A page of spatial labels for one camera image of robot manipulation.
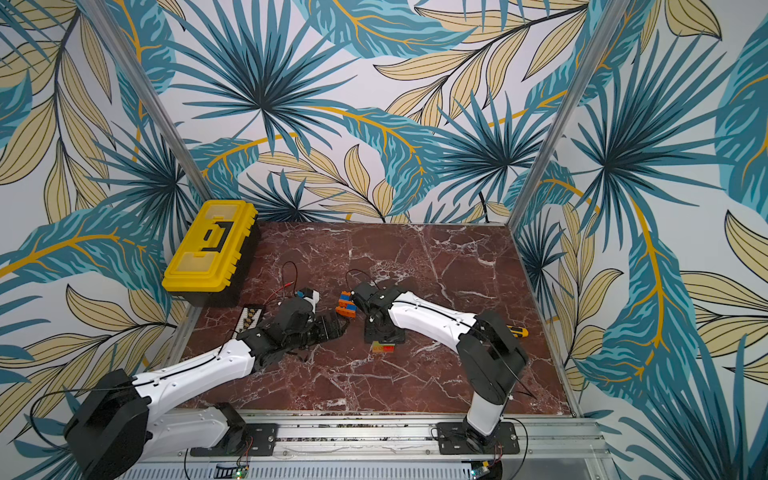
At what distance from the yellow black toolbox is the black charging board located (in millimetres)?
62

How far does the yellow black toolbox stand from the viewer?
2.83 ft

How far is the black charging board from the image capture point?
36.3 inches
